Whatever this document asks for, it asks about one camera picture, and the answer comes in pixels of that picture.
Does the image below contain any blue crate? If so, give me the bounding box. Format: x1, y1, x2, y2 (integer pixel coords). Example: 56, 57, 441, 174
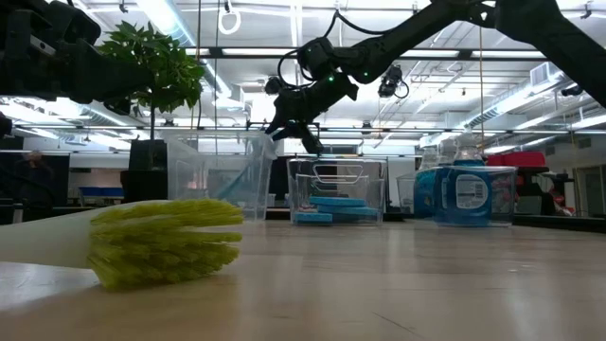
78, 186, 125, 200

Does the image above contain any blue white toothbrush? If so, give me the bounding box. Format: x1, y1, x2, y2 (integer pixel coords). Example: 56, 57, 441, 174
215, 136, 269, 203

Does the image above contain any person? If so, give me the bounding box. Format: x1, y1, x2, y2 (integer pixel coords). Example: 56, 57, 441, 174
13, 150, 56, 212

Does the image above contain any green plant in black pot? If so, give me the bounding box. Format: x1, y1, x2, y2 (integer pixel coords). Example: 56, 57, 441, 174
97, 20, 208, 204

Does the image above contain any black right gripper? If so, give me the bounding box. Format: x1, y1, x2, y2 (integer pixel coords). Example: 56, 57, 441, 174
265, 84, 335, 155

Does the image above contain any white hanging ring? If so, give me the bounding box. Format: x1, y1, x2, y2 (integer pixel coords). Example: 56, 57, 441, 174
217, 7, 242, 36

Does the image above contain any red storage bin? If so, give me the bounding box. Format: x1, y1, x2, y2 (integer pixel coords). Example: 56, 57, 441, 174
486, 151, 549, 169

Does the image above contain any black overhead camera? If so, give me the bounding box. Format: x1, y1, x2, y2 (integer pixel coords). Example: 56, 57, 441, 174
377, 63, 411, 100

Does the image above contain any large clear plastic bin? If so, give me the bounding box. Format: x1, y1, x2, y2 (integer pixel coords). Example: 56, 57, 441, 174
160, 130, 279, 224

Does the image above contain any yellow-green dish brush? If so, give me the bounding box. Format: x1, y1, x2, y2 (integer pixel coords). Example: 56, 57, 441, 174
0, 197, 245, 291

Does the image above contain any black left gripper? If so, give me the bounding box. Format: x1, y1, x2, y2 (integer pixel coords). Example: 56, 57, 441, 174
0, 0, 155, 117

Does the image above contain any large black screen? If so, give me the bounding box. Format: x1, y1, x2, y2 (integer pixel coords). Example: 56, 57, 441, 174
0, 151, 71, 209

